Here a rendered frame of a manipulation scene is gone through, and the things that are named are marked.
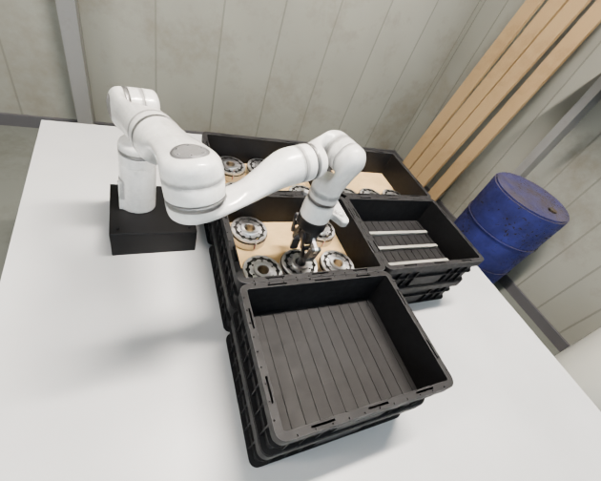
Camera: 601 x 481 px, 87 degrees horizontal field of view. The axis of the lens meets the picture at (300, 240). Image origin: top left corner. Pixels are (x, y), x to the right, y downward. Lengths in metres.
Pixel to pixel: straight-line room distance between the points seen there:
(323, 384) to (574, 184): 2.37
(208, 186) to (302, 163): 0.18
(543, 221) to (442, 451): 1.62
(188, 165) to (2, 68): 2.35
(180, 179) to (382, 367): 0.61
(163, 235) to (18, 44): 1.90
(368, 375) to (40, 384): 0.68
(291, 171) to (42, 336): 0.65
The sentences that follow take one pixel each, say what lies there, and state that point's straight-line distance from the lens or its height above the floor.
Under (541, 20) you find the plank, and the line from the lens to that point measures 2.89.
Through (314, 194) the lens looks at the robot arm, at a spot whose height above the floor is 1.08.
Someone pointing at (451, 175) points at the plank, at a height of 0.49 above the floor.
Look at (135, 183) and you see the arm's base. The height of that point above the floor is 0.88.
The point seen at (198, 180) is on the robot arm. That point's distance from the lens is 0.47.
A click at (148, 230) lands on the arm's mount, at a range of 0.97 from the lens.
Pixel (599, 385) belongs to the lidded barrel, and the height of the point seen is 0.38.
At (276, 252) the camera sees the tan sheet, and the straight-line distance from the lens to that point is 0.90.
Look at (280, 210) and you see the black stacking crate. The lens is 0.96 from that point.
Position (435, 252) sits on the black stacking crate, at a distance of 1.23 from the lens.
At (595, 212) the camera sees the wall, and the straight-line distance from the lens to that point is 2.76.
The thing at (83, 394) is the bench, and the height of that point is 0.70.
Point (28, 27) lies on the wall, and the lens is 2.64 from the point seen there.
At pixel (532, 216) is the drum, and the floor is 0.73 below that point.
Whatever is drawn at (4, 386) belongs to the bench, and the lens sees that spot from 0.89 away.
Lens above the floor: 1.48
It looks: 42 degrees down
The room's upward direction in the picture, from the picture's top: 24 degrees clockwise
